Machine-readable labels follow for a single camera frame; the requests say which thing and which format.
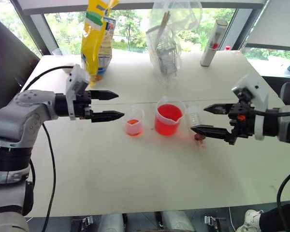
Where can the grey rounded shape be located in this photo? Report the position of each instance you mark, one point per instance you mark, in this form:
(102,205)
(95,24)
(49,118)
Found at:
(112,223)

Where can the yellow snack bag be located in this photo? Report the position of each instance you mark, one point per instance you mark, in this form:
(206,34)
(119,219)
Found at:
(94,48)

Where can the small clear measuring cup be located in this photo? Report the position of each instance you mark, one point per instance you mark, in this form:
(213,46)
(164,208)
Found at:
(133,123)

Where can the grey chair back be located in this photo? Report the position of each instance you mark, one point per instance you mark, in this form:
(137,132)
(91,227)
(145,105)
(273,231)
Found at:
(288,95)

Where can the white board panel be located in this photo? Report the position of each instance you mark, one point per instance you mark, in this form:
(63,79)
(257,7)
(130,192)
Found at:
(275,21)

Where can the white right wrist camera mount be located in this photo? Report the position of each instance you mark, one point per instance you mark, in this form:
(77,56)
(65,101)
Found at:
(258,91)

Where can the large beaker red liquid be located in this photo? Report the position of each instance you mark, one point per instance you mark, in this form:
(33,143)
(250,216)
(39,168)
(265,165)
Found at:
(168,118)

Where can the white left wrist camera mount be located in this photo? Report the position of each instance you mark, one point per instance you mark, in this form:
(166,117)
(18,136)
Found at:
(76,79)

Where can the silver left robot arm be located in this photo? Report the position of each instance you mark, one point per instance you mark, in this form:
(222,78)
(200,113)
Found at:
(19,113)

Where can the black trouser leg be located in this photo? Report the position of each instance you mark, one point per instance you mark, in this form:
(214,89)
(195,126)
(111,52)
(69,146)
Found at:
(280,216)

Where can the red bottle cap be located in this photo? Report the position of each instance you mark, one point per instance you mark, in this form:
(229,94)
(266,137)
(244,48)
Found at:
(227,47)

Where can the wooden chopsticks pair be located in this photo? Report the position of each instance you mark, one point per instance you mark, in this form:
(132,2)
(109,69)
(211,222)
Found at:
(163,26)

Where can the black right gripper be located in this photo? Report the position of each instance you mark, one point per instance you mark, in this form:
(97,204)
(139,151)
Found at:
(242,124)

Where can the clear plastic bag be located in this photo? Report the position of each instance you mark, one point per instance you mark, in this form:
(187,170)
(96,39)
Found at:
(183,29)

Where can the white cylindrical tube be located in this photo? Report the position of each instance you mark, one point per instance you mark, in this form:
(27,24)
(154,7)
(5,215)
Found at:
(211,46)

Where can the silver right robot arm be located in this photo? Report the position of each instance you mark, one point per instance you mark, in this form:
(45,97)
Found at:
(288,125)

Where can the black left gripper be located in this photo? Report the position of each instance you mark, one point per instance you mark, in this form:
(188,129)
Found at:
(83,106)

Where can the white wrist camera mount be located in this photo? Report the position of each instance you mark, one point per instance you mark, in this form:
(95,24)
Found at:
(76,79)
(258,91)

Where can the white sneaker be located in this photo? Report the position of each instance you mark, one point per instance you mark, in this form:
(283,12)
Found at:
(250,221)

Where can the metal latch clamp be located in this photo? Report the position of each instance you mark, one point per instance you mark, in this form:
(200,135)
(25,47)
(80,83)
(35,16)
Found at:
(213,221)
(83,222)

